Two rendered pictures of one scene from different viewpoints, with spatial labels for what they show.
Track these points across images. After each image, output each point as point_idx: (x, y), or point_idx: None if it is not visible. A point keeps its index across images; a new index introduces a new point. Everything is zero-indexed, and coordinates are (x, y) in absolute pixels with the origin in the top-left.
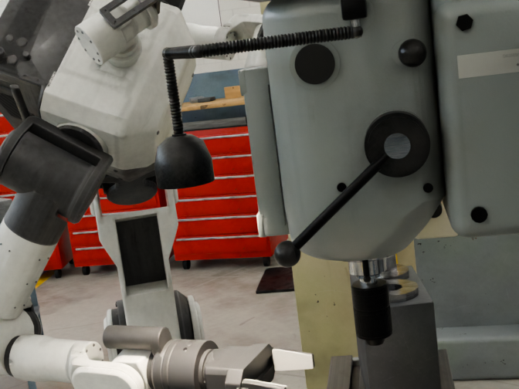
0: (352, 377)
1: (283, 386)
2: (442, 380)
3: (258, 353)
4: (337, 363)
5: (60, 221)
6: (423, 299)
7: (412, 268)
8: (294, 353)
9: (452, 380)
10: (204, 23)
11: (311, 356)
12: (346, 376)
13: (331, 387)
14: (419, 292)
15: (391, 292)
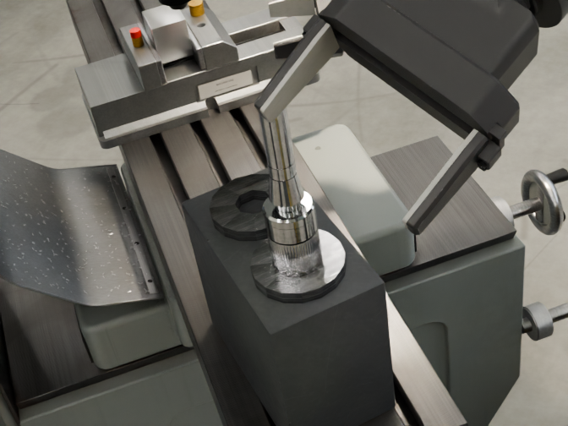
0: (408, 412)
1: (270, 2)
2: (232, 388)
3: (319, 7)
4: (438, 401)
5: None
6: (198, 205)
7: (261, 314)
8: (292, 37)
9: (216, 397)
10: None
11: (273, 43)
12: (395, 363)
13: (399, 327)
14: (212, 226)
15: (245, 184)
